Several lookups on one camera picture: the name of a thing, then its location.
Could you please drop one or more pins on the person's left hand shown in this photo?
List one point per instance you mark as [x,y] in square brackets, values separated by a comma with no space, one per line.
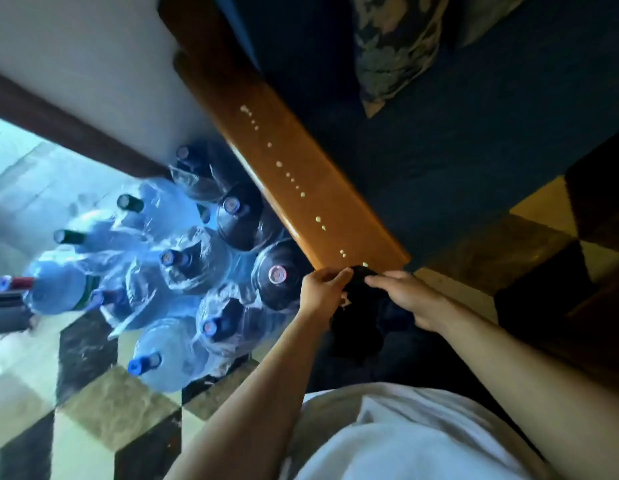
[322,294]

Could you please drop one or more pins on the person's right hand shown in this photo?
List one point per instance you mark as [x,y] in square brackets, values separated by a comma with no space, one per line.
[412,299]

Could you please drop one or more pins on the dark blue cleaning cloth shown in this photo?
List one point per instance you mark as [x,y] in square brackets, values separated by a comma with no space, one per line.
[357,304]

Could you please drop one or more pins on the person's left forearm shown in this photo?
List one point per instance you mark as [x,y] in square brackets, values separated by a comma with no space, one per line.
[249,409]

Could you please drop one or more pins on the person's right forearm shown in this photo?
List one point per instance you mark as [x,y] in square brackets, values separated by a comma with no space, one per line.
[539,394]

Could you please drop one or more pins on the person's white shirt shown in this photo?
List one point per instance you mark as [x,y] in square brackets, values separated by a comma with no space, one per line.
[414,444]

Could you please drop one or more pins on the blue sofa seat cushion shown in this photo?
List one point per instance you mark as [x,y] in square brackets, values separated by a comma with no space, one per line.
[464,144]

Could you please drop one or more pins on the blue sofa back cushion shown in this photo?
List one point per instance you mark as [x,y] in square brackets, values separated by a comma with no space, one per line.
[289,34]

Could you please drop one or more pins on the white liquid spill drops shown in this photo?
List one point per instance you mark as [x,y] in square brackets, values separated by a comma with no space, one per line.
[279,164]

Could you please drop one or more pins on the group of blue water jugs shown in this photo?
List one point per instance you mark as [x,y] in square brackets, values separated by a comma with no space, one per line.
[159,354]

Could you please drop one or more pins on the floral throw pillow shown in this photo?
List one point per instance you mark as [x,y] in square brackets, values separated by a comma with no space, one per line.
[389,54]

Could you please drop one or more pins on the dark brown skirting board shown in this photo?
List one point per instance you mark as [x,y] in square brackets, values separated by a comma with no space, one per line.
[64,124]

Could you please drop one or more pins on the wooden sofa frame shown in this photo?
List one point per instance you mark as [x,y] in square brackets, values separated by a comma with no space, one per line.
[199,29]

